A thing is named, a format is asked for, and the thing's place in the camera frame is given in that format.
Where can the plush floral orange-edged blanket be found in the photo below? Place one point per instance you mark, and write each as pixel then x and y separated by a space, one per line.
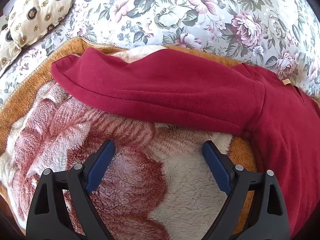
pixel 175 180

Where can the floral upholstered sofa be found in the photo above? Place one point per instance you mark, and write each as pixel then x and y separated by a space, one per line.
pixel 175 12

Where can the dark red sweater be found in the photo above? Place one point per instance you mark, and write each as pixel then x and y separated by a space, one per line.
pixel 162 87

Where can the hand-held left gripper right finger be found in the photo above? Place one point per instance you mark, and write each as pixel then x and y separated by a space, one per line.
pixel 218 168

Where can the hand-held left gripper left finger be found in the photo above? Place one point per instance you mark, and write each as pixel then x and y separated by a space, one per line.
pixel 98 170

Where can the cream medallion print pillow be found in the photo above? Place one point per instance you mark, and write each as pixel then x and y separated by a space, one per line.
pixel 37 10
pixel 6 47

